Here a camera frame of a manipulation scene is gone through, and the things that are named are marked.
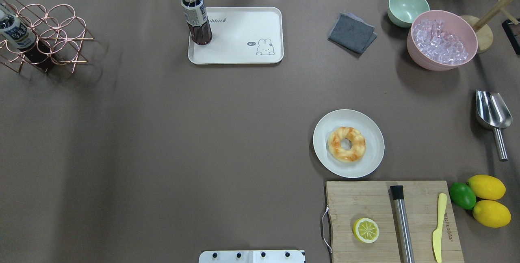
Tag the pink bowl of ice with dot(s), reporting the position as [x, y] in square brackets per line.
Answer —
[439, 40]

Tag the mint green bowl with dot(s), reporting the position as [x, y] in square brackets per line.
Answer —
[403, 12]

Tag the twisted glazed donut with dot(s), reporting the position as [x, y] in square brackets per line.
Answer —
[347, 144]

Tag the white round plate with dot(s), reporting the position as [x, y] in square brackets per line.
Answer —
[375, 145]

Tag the lemon half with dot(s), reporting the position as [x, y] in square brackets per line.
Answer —
[366, 230]

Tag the copper wire bottle rack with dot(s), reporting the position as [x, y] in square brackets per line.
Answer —
[56, 38]

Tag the yellow lemon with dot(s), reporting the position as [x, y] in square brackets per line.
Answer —
[491, 213]
[487, 187]

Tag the yellow plastic knife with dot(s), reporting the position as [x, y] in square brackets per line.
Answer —
[436, 237]

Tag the bamboo cutting board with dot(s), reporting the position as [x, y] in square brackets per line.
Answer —
[350, 200]

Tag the steel muddler black tip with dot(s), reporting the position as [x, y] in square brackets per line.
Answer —
[397, 192]

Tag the cream rabbit tray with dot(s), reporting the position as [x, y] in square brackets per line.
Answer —
[242, 35]

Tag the steel ice scoop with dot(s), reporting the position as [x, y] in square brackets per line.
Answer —
[493, 114]

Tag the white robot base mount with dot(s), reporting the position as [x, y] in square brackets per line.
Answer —
[252, 256]

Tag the tea bottle in rack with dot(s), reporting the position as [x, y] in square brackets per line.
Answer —
[24, 39]

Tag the lower yellow lemon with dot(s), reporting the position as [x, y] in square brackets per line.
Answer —
[491, 213]

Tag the dark tablet on table edge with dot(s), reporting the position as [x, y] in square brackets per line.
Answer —
[513, 33]

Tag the dark tea bottle on tray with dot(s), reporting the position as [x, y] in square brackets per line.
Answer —
[197, 20]

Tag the wooden mug tree stand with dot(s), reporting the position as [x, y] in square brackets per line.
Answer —
[480, 26]

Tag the upper yellow lemon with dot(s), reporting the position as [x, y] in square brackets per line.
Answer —
[487, 187]

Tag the grey folded cloth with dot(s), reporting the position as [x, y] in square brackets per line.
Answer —
[352, 32]

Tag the green lime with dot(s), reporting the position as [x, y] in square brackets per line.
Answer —
[462, 195]

